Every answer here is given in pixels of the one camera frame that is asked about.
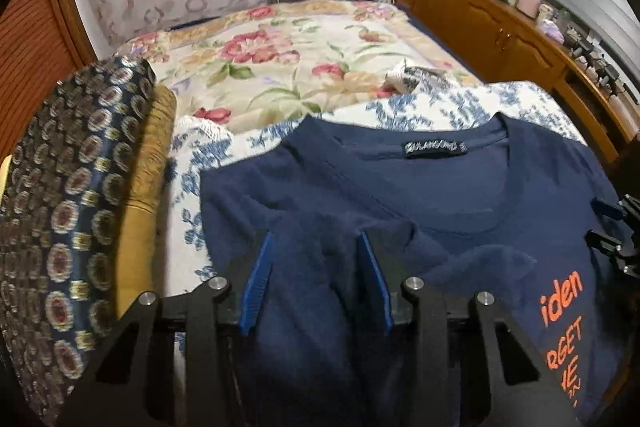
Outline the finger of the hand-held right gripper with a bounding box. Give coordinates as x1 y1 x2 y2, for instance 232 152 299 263
584 229 640 279
590 194 640 229

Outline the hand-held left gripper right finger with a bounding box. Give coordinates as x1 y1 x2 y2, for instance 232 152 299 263
356 231 581 427

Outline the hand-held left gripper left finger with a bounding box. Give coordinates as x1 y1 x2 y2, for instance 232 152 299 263
57 231 273 427

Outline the navy blue t-shirt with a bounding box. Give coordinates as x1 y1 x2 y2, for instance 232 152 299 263
200 112 626 427

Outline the black handheld device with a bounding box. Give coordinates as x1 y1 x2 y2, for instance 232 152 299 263
570 34 597 60
595 57 627 96

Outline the blue floral white blanket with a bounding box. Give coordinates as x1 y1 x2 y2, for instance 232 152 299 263
167 79 588 298

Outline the mustard yellow pillow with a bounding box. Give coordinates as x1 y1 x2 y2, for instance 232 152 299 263
112 87 178 323

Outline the dark medallion patterned pillow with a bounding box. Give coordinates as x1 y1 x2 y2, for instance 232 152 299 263
0 57 158 427

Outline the small striped white cloth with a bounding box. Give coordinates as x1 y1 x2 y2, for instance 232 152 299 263
382 63 458 95

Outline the wooden cabinet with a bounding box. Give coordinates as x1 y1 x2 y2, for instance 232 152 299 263
392 0 626 162

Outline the red floral cream quilt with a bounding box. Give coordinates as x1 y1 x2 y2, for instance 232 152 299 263
115 0 481 132

